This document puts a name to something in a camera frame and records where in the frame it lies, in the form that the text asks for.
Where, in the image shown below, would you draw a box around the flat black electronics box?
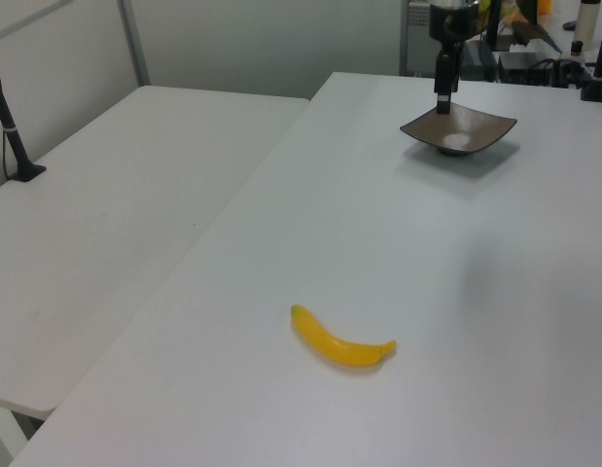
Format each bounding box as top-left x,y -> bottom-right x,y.
498,52 -> 557,87

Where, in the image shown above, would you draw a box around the brown square ceramic plate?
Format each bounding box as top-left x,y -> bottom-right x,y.
399,102 -> 518,159

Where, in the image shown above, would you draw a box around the white side table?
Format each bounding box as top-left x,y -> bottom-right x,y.
0,85 -> 311,467

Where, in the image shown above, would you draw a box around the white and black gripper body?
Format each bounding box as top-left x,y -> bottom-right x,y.
429,0 -> 484,42

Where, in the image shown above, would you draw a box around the perforated grey metal panel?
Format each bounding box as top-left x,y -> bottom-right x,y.
399,0 -> 436,77

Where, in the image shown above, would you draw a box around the white cylinder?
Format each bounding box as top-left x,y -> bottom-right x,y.
572,0 -> 601,52

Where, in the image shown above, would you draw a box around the black clamp camera stand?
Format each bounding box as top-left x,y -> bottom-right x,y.
579,41 -> 602,103

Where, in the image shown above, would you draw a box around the grey metal post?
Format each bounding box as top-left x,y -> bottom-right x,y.
117,0 -> 152,89

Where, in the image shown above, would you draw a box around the yellow toy banana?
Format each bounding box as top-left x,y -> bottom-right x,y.
290,304 -> 398,370

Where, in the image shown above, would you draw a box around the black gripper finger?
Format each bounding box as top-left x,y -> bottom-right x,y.
434,49 -> 453,116
450,40 -> 464,93

